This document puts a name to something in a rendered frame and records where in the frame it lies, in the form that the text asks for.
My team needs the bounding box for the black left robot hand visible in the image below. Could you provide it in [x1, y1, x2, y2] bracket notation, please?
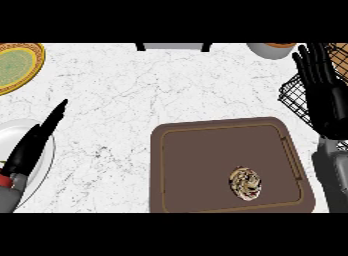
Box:
[0, 98, 70, 178]

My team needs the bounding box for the black wire tiered basket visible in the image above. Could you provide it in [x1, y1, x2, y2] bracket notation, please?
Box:
[278, 43, 348, 152]

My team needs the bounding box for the white plate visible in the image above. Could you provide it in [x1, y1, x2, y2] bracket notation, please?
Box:
[0, 118, 58, 209]

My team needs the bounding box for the speckled cupcake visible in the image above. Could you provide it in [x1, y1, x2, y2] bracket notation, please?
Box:
[228, 166, 265, 202]

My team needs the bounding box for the white bowl with brown rim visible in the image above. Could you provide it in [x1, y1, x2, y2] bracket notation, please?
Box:
[246, 43, 299, 61]

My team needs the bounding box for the yellow green patterned plate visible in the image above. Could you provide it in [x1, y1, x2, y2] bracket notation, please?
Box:
[0, 43, 48, 99]

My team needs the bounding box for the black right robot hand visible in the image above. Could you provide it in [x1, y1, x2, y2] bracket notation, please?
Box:
[291, 43, 348, 141]

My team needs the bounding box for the brown tray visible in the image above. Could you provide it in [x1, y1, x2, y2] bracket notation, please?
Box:
[150, 116, 318, 214]

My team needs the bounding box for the grey appliance with black legs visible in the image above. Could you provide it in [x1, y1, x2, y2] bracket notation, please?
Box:
[135, 43, 215, 52]

